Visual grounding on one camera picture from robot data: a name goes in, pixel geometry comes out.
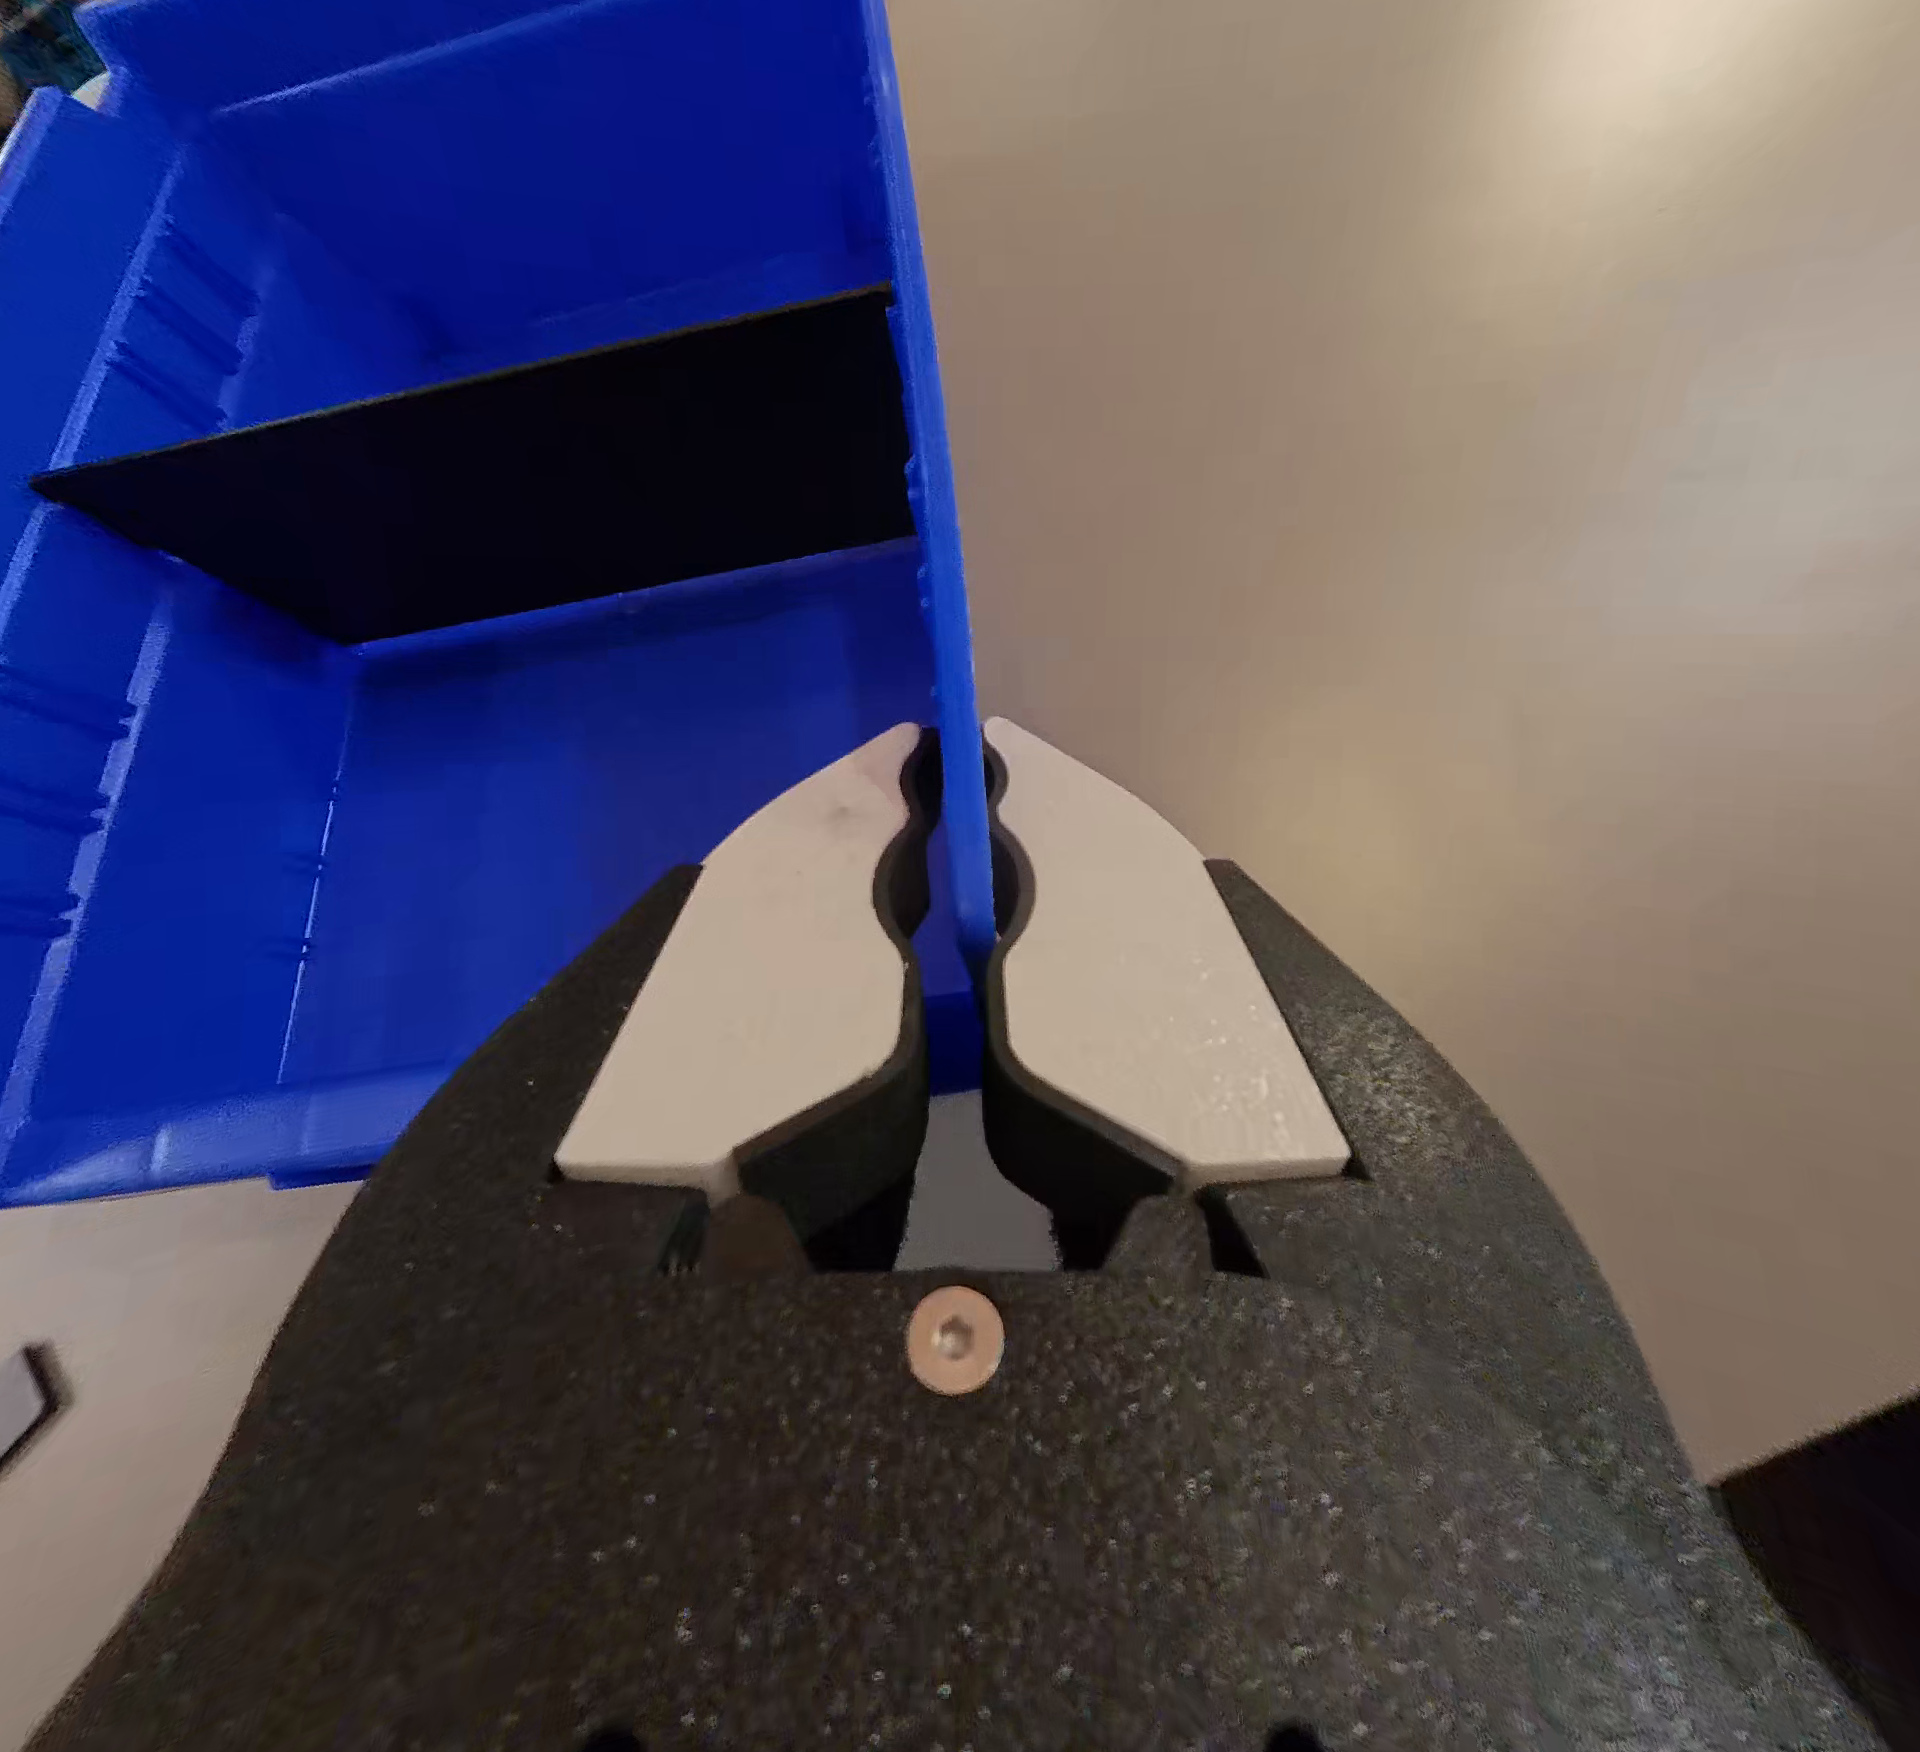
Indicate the black bin divider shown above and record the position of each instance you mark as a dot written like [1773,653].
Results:
[524,476]

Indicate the blue plastic storage bin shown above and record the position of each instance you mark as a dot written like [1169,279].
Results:
[449,208]

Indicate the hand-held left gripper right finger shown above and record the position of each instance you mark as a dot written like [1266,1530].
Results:
[1156,1003]

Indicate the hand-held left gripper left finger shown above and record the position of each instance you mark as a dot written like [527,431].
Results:
[751,1003]

